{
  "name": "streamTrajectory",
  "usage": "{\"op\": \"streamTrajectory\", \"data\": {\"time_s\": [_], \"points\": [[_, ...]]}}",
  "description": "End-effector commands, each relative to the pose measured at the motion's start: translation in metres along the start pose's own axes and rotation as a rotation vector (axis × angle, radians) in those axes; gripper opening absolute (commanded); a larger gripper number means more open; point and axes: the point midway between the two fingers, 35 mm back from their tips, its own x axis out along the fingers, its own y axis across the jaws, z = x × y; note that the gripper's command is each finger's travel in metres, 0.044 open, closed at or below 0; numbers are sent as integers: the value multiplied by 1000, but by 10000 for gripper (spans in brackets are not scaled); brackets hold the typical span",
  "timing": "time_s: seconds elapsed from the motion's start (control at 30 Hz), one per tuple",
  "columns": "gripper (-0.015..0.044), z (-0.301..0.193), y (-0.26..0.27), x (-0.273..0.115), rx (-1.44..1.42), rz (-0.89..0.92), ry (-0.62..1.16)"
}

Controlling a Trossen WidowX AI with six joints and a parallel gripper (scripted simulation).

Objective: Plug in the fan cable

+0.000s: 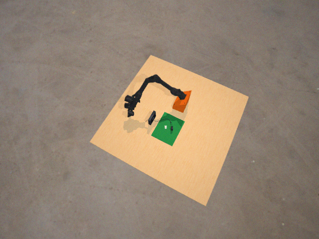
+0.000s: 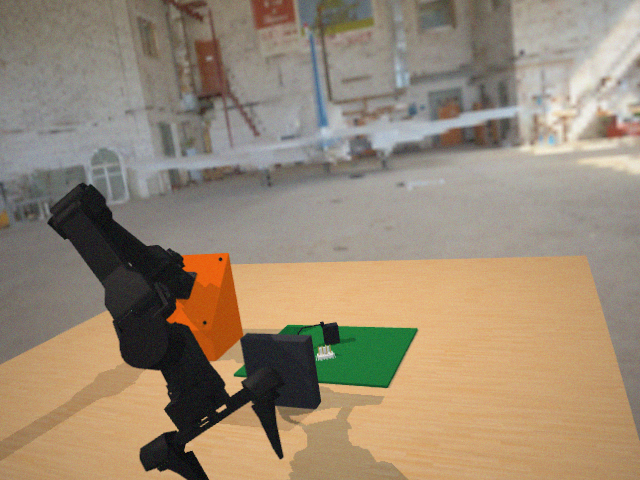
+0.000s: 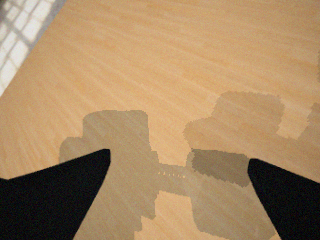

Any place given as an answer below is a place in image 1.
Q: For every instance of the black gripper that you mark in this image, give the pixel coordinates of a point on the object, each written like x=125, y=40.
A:
x=130, y=111

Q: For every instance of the green circuit board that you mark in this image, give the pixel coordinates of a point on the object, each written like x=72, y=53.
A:
x=163, y=130

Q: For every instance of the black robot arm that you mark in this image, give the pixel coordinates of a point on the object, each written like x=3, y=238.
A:
x=135, y=98

